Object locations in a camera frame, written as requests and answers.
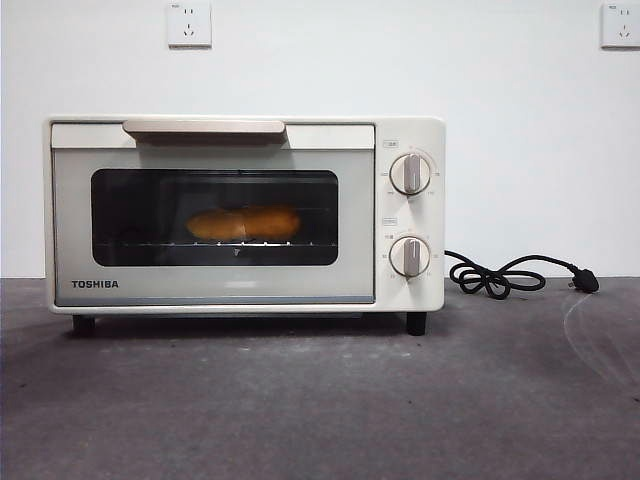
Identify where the yellow corn cob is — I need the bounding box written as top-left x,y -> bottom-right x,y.
185,203 -> 303,242

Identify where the black power cable with plug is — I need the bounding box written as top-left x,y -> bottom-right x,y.
443,249 -> 599,296

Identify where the oven door with glass window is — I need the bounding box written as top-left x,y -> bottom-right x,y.
50,118 -> 377,306

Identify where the white wall socket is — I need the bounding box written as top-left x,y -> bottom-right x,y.
600,3 -> 640,50
167,2 -> 212,50

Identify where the cream Toshiba toaster oven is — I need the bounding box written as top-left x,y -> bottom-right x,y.
43,115 -> 446,337

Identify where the metal wire oven rack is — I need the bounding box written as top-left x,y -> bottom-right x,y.
94,240 -> 336,250

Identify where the cream oven knob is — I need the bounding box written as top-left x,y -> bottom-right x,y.
389,236 -> 432,279
389,153 -> 433,196

